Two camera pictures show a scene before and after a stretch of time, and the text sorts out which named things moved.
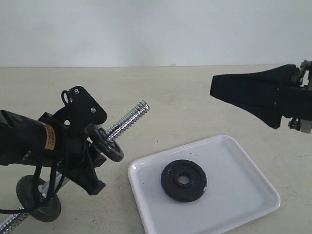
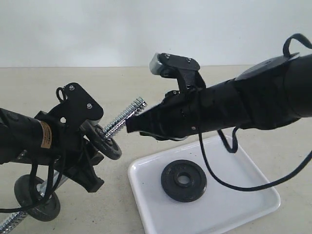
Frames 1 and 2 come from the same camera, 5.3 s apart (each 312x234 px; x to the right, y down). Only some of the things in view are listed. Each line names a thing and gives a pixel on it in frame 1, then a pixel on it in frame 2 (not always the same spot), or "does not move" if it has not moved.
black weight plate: [45, 209] does not move
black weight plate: [187, 192] does not move
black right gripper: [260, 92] -> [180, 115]
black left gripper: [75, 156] does not move
